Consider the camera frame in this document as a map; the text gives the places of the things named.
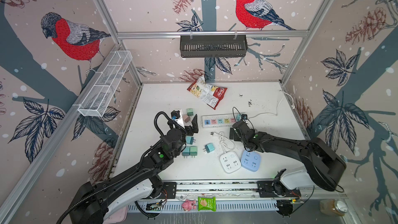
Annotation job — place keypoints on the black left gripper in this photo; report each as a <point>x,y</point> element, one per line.
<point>194,127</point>

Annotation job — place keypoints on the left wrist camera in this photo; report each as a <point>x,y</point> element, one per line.
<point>177,116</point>

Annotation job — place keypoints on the green plug adapter far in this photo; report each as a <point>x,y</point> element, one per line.
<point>190,112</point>

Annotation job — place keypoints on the white multicolour power strip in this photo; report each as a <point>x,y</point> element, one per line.
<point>217,121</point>

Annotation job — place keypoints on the pink plug adapter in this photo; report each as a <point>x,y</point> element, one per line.
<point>186,118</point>

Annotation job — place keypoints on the blue square power socket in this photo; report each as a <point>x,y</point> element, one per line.
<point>250,160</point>

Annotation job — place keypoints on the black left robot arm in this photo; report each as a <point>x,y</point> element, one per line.
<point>93,204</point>

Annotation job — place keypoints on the teal plug adapter front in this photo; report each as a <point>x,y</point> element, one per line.
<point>186,152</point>

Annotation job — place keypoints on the green plug adapter front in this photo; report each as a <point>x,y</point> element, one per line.
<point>193,151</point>

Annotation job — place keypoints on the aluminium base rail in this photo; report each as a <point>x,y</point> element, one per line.
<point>239,195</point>

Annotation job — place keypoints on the green plug adapter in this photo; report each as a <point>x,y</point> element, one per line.
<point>193,151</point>
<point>190,112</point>

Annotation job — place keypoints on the red white chips bag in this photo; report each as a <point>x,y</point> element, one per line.
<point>209,94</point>

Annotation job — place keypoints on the pink tray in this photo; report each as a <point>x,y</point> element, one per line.
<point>117,217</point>

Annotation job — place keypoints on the pink toy pig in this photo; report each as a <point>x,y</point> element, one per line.
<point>189,205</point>

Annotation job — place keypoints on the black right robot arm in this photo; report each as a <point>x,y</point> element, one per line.
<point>322,167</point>

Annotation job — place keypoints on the white wire mesh shelf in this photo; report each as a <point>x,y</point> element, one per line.
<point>100,95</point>

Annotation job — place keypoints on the black hanging wire basket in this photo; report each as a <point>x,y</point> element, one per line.
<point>213,46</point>

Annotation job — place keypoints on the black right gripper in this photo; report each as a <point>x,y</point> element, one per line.
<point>235,135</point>

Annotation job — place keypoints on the green snack packet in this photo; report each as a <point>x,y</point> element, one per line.
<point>205,204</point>

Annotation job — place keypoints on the white square power socket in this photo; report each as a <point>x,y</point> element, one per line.
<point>230,162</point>

